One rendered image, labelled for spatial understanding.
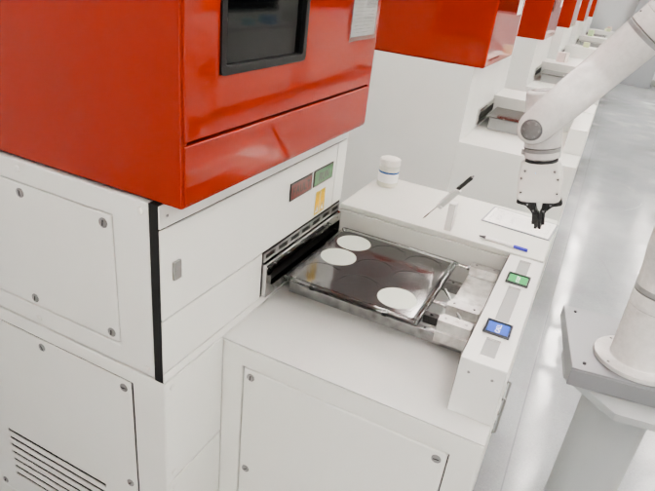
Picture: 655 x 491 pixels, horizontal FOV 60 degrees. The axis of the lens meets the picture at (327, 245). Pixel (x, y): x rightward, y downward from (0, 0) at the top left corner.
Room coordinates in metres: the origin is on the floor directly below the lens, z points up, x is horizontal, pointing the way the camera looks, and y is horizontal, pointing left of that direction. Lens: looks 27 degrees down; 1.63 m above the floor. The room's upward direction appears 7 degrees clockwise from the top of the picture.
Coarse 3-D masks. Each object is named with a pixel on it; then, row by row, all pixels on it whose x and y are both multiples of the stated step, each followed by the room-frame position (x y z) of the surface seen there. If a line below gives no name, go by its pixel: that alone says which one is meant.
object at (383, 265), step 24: (336, 240) 1.51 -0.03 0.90; (312, 264) 1.34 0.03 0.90; (360, 264) 1.38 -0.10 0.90; (384, 264) 1.39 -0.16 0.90; (408, 264) 1.41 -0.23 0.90; (432, 264) 1.43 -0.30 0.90; (336, 288) 1.23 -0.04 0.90; (360, 288) 1.24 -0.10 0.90; (408, 288) 1.27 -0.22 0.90; (432, 288) 1.29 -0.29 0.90; (408, 312) 1.16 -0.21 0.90
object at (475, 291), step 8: (472, 280) 1.40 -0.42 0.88; (480, 280) 1.40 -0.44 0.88; (464, 288) 1.34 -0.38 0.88; (472, 288) 1.35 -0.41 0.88; (480, 288) 1.35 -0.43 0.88; (488, 288) 1.36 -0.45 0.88; (456, 296) 1.30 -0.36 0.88; (464, 296) 1.30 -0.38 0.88; (472, 296) 1.31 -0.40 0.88; (480, 296) 1.31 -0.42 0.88; (488, 296) 1.32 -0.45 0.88; (472, 304) 1.27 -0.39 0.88; (480, 304) 1.27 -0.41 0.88; (440, 336) 1.12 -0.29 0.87; (448, 336) 1.11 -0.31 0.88; (456, 336) 1.11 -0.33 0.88; (448, 344) 1.11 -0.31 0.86; (456, 344) 1.10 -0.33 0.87; (464, 344) 1.09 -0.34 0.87
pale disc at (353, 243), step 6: (342, 240) 1.51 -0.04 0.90; (348, 240) 1.52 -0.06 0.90; (354, 240) 1.52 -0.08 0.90; (360, 240) 1.53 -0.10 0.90; (366, 240) 1.53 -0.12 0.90; (342, 246) 1.47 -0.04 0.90; (348, 246) 1.47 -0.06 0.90; (354, 246) 1.48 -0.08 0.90; (360, 246) 1.48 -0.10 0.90; (366, 246) 1.49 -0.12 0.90
